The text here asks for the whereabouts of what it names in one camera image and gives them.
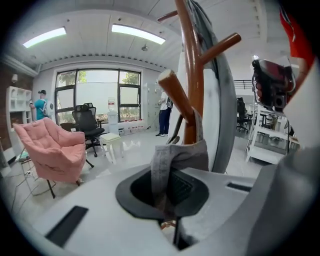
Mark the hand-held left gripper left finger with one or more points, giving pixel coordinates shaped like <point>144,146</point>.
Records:
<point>100,212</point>

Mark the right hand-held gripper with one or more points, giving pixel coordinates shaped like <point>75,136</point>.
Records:
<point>275,82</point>

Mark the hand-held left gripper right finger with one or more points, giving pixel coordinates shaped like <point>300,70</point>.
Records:
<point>220,205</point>

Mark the grey fabric item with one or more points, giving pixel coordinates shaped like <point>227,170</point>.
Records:
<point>162,162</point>

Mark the brown wooden coat stand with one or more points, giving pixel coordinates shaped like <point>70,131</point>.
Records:
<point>192,75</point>

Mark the grey and white hanging coat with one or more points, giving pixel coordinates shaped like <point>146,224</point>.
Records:
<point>225,100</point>

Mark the person's right hand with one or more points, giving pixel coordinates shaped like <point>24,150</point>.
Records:
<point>258,91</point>

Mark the black railing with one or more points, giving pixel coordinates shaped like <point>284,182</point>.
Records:
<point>243,81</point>

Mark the person's orange garment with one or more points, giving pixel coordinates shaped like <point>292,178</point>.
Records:
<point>297,37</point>

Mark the white shelving rack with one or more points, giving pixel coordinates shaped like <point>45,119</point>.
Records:
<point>265,152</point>

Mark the white footstool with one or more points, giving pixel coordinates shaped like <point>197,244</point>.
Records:
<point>110,137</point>

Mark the pink padded armchair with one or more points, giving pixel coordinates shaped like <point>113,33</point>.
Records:
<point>50,150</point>

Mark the row of white bottles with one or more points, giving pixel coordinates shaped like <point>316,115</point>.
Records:
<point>132,129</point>

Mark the black mesh office chair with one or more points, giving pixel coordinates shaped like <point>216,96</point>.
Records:
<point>87,122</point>

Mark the white water dispenser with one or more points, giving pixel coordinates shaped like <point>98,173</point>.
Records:
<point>113,122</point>

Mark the brown chair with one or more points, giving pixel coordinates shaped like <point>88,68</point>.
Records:
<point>67,126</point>

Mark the white lockers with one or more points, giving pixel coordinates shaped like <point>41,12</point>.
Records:
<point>150,105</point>

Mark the black framed window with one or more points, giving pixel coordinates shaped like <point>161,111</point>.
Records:
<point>97,92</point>

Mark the ceiling spotlight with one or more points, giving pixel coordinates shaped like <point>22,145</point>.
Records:
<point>144,47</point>

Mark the white shelf cabinet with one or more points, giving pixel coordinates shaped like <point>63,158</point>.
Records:
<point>15,100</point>

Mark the rectangular ceiling light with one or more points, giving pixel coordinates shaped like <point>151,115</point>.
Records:
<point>45,37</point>
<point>137,33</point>

